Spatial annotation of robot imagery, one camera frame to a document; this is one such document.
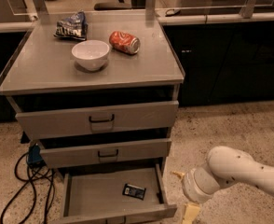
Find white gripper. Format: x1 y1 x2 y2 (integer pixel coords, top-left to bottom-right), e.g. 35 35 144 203
171 166 220 224

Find dark blueberry rxbar wrapper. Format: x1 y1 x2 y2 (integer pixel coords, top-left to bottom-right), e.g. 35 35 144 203
122 183 146 200

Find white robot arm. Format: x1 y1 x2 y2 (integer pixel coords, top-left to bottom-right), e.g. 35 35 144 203
172 146 274 224

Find grey bottom drawer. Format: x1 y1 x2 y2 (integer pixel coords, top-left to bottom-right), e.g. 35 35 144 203
50 163 177 224

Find grey drawer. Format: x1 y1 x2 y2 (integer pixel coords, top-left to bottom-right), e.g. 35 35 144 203
40 138 171 168
16 101 178 140
50 163 177 224

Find grey top drawer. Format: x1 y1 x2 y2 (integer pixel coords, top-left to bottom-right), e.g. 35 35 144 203
16 101 178 140

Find grey middle drawer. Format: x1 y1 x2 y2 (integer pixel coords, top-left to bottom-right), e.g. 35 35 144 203
40 138 171 168

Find grey drawer cabinet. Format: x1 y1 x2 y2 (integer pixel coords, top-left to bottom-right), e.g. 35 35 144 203
0 10 184 224

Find dark counter cabinets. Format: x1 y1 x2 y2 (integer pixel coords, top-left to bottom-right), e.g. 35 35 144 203
0 20 274 112

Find blue power box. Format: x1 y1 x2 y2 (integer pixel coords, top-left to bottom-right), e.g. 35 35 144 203
26 145 45 167

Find red soda can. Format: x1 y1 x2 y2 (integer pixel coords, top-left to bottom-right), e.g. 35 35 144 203
109 31 140 55

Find white ceramic bowl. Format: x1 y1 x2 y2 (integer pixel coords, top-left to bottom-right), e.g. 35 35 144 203
72 40 110 71

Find blue chip bag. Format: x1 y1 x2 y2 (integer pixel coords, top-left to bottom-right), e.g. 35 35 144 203
54 11 88 40

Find black floor cables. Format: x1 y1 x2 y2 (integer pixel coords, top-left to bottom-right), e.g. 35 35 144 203
0 151 56 224

